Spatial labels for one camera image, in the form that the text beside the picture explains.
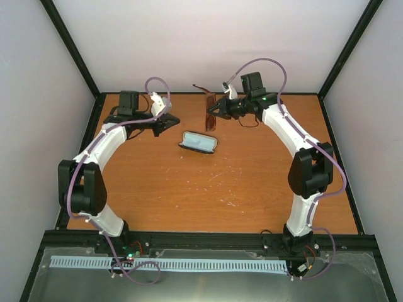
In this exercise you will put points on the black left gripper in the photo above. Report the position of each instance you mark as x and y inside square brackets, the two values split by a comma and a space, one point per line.
[162, 123]

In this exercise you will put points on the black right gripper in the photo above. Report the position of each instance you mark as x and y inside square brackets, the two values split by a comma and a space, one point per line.
[223, 112]

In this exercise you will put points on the brown translucent sunglasses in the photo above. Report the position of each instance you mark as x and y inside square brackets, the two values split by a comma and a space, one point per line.
[209, 116]

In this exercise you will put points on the black checkered glasses case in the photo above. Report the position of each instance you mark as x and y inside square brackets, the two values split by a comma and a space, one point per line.
[193, 149]

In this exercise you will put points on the light blue cleaning cloth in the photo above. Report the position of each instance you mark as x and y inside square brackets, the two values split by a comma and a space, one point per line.
[199, 141]

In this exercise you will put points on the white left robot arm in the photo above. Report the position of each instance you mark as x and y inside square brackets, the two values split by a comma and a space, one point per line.
[82, 190]

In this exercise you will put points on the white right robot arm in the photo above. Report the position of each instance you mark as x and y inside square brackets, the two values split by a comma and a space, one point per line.
[311, 170]

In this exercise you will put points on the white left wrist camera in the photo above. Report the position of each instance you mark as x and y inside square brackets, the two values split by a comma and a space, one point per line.
[160, 105]

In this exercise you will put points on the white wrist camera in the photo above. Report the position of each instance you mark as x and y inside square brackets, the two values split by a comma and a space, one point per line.
[160, 105]
[229, 90]

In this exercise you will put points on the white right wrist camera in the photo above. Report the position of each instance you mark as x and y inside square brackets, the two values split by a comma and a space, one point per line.
[229, 90]

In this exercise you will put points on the light blue slotted cable duct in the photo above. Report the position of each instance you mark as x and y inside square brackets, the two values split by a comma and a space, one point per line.
[175, 265]

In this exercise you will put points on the black left frame post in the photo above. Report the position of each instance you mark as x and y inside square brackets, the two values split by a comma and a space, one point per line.
[58, 23]

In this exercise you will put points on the black frame post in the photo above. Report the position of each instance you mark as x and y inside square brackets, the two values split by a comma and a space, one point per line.
[58, 23]
[352, 41]

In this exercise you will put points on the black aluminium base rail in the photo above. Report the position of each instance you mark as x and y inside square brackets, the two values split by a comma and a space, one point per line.
[151, 242]

